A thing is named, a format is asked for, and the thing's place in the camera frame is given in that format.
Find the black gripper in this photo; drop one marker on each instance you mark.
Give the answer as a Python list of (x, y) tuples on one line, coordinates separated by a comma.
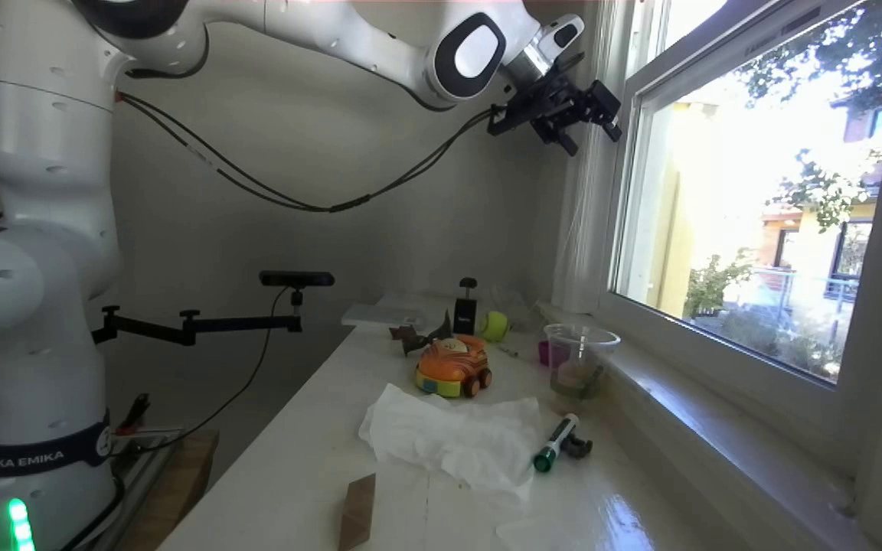
[(556, 98)]

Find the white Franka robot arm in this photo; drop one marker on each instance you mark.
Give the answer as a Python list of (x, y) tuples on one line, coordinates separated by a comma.
[(21, 307)]

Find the green tennis ball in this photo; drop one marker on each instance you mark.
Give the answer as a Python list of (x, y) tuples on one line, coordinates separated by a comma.
[(494, 324)]

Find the clear plastic cup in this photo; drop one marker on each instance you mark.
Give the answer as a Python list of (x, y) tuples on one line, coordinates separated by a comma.
[(586, 350)]

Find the small pink cup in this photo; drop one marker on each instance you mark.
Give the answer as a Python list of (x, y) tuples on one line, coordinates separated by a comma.
[(552, 352)]

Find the house outside window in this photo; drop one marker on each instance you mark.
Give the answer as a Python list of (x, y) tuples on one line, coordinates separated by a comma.
[(818, 247)]

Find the orange toy car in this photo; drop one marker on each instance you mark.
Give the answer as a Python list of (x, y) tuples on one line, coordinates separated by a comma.
[(452, 367)]

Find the dark brown wooden piece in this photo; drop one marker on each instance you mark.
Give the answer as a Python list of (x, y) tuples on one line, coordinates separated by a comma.
[(406, 339)]

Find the green marker pen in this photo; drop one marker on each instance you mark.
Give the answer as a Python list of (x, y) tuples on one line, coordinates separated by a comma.
[(552, 444)]

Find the black marker cap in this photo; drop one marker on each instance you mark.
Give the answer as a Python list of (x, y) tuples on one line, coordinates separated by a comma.
[(577, 444)]

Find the white crumpled cloth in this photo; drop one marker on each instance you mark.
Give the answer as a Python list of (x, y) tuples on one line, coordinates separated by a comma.
[(442, 439)]

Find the light wooden block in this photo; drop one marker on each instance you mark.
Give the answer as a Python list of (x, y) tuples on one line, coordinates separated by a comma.
[(356, 515)]

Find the wooden platform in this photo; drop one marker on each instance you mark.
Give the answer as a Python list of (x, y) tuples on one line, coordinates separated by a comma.
[(170, 490)]

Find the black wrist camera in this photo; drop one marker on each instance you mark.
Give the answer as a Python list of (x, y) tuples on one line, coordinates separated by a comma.
[(508, 118)]

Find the white window frame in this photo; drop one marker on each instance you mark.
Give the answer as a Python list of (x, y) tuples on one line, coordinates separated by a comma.
[(727, 409)]

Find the black stereo camera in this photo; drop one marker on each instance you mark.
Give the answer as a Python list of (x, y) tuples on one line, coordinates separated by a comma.
[(299, 275)]

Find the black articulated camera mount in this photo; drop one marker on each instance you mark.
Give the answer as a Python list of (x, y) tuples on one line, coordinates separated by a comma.
[(229, 324)]

